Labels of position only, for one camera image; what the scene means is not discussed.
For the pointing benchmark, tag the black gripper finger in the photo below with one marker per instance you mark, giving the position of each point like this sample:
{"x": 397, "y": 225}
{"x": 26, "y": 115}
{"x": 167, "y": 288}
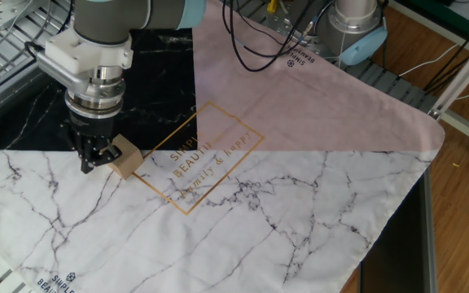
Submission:
{"x": 110, "y": 154}
{"x": 88, "y": 160}

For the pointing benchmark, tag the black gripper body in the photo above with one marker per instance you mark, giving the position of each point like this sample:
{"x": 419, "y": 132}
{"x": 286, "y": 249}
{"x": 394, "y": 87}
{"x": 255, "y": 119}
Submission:
{"x": 94, "y": 128}

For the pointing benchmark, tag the small wooden block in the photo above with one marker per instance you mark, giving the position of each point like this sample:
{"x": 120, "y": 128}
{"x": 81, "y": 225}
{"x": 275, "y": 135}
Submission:
{"x": 130, "y": 163}

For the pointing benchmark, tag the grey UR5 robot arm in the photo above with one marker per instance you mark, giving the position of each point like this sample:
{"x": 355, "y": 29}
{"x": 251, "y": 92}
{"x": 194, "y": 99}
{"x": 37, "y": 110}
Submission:
{"x": 100, "y": 16}

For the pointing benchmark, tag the marble pattern table cloth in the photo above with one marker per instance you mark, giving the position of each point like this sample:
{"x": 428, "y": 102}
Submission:
{"x": 259, "y": 224}

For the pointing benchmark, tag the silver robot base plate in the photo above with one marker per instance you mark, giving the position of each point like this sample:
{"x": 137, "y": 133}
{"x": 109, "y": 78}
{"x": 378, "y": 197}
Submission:
{"x": 283, "y": 28}

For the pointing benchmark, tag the aluminium table edge rail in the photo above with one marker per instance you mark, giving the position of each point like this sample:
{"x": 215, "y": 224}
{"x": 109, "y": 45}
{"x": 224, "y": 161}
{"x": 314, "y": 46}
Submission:
{"x": 429, "y": 232}

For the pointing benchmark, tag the aluminium frame beam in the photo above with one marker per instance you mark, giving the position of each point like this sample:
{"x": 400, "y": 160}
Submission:
{"x": 468, "y": 130}

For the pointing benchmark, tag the aluminium frame post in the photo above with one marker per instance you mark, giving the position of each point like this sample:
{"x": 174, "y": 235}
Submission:
{"x": 462, "y": 69}

